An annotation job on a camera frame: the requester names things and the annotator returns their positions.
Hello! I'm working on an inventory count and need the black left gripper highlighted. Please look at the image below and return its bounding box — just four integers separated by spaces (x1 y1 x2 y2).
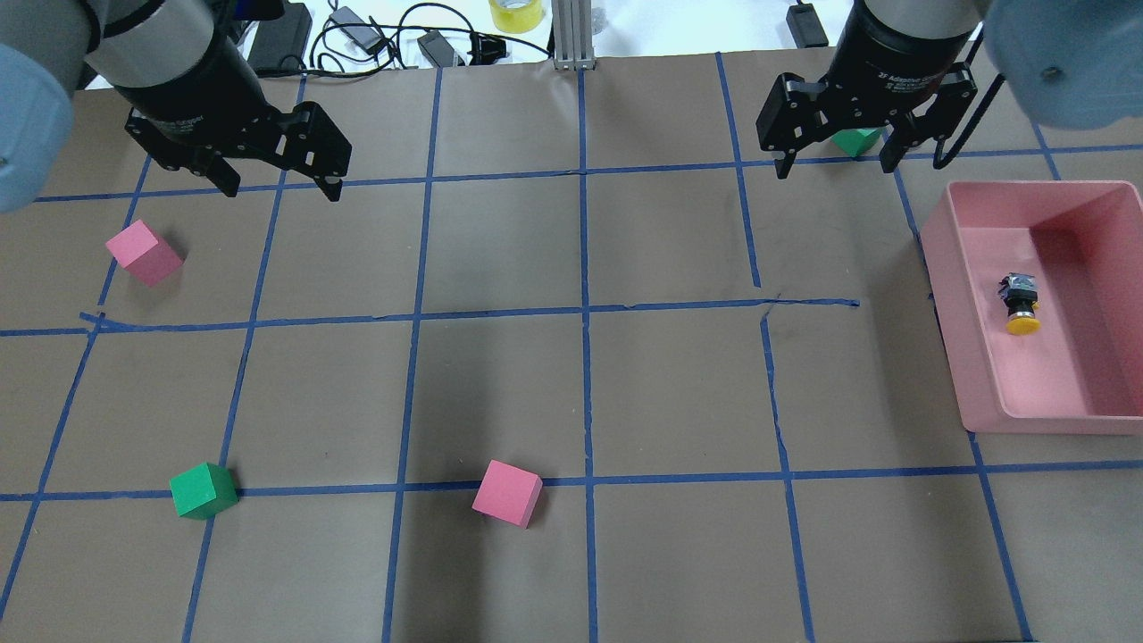
117 34 354 203

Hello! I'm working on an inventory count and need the black power adapter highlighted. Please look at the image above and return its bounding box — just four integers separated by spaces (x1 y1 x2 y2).
246 3 312 78

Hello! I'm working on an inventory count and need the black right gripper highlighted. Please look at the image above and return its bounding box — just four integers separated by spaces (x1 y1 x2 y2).
756 5 980 180

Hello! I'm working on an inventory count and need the pink plastic bin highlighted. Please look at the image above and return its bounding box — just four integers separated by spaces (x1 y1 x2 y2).
920 180 1142 435

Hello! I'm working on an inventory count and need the green cube near left side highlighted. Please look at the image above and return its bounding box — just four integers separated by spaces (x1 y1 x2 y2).
169 463 239 521

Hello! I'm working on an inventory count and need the black cable bundle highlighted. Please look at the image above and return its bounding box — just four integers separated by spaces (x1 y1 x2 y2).
307 2 550 79

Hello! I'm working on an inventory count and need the aluminium frame post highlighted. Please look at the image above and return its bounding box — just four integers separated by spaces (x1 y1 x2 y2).
551 0 597 71

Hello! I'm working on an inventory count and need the yellow push button switch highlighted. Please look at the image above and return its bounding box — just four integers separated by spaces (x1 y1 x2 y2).
997 272 1041 337

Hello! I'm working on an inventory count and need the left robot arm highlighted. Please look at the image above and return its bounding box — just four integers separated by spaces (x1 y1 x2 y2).
1 1 354 212

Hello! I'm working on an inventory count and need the green cube near right arm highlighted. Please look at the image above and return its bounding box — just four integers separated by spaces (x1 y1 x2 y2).
830 128 885 159

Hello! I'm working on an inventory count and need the pink cube near left arm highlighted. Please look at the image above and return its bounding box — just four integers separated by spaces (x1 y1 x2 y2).
104 222 184 288

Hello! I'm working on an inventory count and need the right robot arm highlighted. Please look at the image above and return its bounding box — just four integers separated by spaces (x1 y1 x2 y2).
756 1 1142 179

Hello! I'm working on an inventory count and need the pink cube centre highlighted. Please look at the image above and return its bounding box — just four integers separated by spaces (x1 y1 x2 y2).
471 459 544 529

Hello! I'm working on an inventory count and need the yellow tape roll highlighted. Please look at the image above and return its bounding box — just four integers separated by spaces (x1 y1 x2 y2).
488 0 546 34

